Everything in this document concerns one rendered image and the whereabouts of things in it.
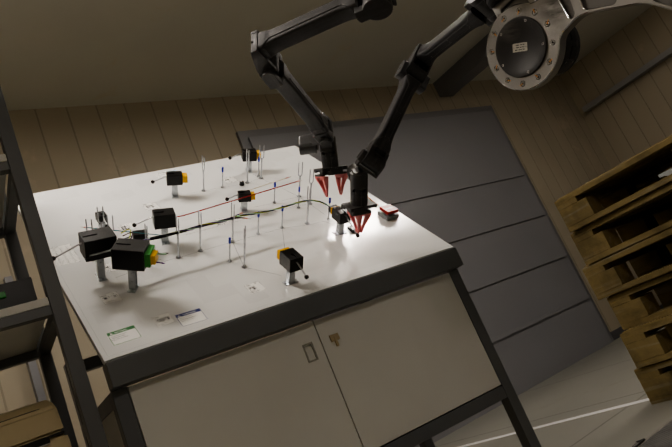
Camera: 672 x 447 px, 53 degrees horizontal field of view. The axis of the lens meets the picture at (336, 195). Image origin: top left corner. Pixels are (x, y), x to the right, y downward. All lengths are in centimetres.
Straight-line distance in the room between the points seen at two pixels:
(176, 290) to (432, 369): 81
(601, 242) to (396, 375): 150
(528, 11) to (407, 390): 113
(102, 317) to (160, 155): 303
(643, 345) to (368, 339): 156
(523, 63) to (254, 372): 106
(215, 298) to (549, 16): 115
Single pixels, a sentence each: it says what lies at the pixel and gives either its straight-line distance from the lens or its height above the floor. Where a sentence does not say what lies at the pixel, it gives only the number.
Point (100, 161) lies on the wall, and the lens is 470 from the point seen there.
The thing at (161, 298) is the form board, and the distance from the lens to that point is 197.
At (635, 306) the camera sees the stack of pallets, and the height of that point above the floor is 41.
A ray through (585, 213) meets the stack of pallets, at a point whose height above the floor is 87.
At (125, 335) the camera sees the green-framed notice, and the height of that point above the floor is 92.
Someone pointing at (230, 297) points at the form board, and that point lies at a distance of 195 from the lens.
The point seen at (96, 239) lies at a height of 122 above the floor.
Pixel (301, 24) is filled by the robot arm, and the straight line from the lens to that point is 182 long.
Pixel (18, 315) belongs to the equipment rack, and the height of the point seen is 103.
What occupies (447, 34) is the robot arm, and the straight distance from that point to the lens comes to 222.
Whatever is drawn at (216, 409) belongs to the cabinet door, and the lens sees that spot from 184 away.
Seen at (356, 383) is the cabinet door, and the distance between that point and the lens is 201.
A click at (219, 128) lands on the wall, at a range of 518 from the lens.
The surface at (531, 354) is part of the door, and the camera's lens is 607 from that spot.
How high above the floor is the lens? 59
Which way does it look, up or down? 15 degrees up
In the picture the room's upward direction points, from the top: 24 degrees counter-clockwise
